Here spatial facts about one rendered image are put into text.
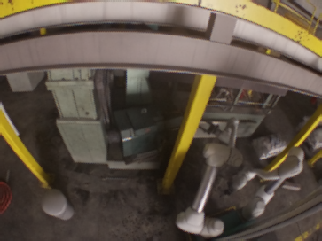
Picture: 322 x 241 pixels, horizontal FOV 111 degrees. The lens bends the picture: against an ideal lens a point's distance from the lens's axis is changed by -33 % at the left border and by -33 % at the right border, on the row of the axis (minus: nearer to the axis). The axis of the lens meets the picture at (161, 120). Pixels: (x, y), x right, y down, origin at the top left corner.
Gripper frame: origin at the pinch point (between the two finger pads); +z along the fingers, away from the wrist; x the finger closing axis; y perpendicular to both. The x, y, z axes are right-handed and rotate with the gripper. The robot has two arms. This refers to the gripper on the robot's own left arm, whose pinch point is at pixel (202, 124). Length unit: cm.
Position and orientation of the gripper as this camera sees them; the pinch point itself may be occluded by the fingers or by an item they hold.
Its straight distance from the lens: 190.5
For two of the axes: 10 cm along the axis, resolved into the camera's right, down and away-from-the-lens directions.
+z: -8.0, -4.9, 3.5
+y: -1.3, 7.0, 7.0
